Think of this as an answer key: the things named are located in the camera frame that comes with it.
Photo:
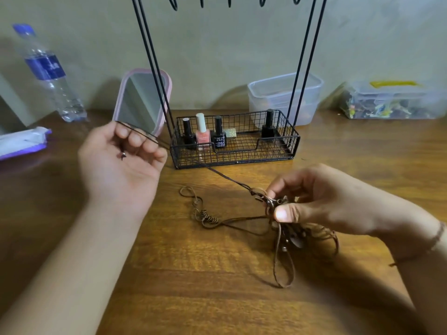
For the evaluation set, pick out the person's right hand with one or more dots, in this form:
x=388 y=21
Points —
x=342 y=205

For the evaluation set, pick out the person's left hand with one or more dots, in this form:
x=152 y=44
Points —
x=111 y=177

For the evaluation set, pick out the person's left forearm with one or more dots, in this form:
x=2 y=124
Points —
x=70 y=268

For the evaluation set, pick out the pink framed mirror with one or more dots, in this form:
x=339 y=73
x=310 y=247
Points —
x=136 y=101

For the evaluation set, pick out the clear plastic food container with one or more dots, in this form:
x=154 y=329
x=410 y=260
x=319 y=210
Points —
x=272 y=90
x=310 y=115

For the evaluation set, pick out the white purple wet wipes pack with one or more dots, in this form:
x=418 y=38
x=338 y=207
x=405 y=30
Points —
x=21 y=143

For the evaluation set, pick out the pink nail polish bottle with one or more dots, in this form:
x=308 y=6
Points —
x=203 y=137

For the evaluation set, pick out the black labelled nail polish bottle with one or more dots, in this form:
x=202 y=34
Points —
x=219 y=140

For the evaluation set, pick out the white shelf unit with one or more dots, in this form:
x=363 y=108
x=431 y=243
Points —
x=10 y=102

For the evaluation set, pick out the small gold glitter pot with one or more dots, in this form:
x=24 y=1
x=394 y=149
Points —
x=230 y=133

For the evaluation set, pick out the clear water bottle blue cap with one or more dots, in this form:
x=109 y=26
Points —
x=45 y=67

